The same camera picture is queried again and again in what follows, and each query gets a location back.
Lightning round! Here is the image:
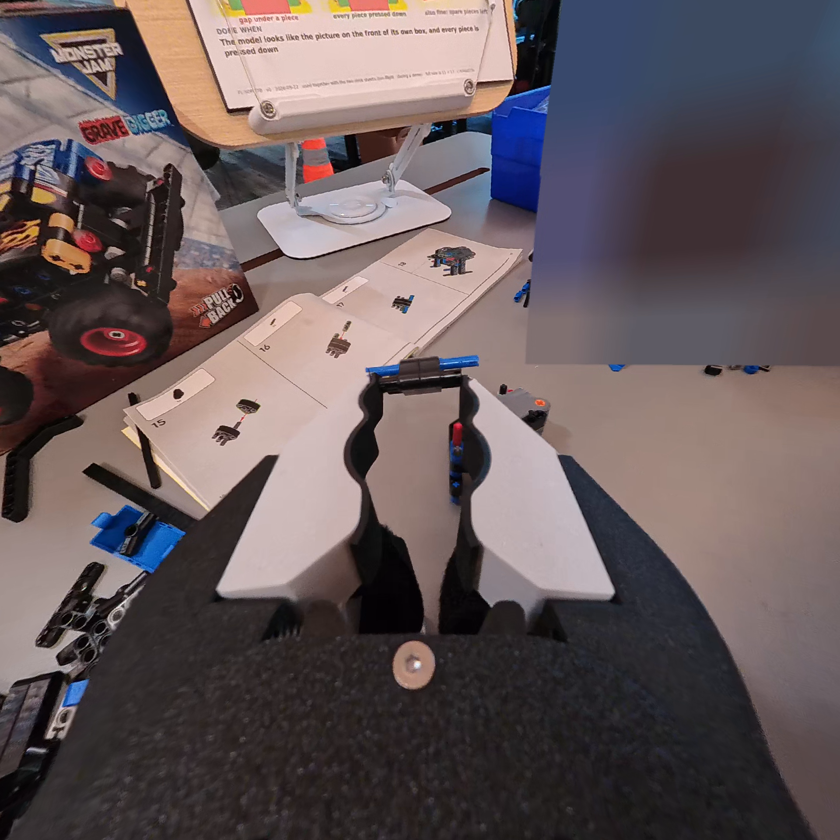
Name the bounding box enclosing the blue storage bin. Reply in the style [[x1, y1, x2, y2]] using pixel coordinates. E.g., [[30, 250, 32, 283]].
[[491, 154, 544, 214], [492, 85, 552, 165]]

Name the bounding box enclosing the black bent lego beam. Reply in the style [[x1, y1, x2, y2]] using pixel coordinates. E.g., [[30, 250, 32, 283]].
[[2, 415, 84, 524]]

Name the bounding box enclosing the white board stand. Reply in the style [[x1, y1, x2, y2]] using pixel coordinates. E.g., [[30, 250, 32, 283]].
[[257, 123, 454, 260]]

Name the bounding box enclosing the lego chassis with grey motor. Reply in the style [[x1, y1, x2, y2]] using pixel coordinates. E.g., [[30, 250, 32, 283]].
[[448, 386, 551, 506]]

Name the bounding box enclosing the orange traffic cone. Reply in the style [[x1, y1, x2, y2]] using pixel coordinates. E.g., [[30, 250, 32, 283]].
[[301, 136, 334, 186]]

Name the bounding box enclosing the black blue lego axle assembly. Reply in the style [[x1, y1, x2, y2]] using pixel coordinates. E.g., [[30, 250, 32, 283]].
[[365, 354, 480, 396]]

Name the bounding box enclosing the printed instruction sheet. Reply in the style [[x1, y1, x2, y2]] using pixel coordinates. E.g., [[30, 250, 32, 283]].
[[187, 0, 516, 112]]

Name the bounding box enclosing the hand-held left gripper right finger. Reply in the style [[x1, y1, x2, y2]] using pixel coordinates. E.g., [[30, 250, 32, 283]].
[[456, 375, 616, 603]]

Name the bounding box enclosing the lego instruction booklet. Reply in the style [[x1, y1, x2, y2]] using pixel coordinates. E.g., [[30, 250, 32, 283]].
[[123, 228, 524, 511]]

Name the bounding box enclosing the blue lego panel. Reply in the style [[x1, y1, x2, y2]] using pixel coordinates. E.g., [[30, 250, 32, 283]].
[[90, 505, 186, 575]]

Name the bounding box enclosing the black long lego beam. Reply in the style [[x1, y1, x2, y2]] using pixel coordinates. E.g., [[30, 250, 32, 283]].
[[83, 463, 198, 532]]

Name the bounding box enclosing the lego set box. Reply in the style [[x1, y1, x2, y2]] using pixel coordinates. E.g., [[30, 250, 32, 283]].
[[0, 0, 261, 455]]

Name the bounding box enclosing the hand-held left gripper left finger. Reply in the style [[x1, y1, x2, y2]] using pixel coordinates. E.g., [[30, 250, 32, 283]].
[[215, 375, 388, 601]]

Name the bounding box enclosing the pile of black lego pieces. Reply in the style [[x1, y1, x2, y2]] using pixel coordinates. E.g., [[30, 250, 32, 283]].
[[0, 561, 155, 808]]

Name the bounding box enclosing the wooden instruction board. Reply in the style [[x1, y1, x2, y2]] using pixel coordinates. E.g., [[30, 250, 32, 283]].
[[125, 0, 519, 152]]

